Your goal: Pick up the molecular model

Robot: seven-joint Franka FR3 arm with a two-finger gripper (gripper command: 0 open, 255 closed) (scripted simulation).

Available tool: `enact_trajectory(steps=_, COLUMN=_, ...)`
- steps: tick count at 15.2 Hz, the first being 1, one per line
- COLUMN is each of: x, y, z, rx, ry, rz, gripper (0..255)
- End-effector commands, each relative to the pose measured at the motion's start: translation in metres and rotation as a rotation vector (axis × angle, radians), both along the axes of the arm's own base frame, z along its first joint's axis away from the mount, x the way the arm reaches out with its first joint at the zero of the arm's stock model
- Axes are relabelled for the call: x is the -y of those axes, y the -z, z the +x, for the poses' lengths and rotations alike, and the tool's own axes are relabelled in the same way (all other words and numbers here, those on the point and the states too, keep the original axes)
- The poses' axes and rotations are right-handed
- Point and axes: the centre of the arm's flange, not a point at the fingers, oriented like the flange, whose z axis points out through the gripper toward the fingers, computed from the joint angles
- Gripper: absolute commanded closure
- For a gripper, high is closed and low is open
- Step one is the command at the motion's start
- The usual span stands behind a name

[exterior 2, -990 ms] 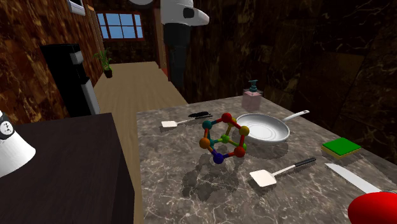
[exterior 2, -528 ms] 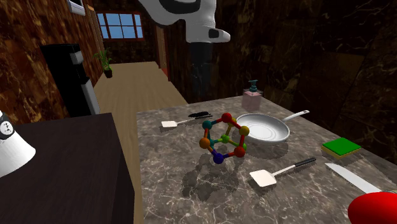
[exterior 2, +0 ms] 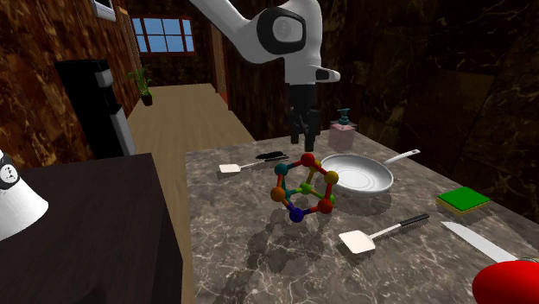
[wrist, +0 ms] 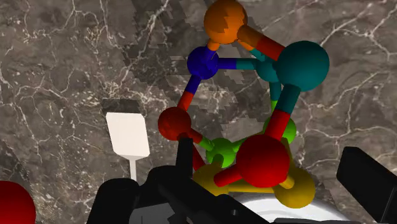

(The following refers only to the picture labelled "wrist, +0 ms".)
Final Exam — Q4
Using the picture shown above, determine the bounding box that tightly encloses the red ball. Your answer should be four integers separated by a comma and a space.
0, 180, 37, 224

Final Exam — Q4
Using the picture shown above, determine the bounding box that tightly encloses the white plate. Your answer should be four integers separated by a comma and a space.
228, 192, 353, 224

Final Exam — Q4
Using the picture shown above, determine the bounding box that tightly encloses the white spatula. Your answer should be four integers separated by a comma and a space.
106, 111, 151, 183

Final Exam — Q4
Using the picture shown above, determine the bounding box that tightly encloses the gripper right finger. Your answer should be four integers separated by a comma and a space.
336, 146, 397, 224

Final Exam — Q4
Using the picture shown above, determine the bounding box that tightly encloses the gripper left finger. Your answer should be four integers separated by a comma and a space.
86, 137, 271, 224

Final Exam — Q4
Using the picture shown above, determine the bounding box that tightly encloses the colourful ball and stick toy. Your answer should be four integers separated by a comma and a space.
157, 0, 330, 209

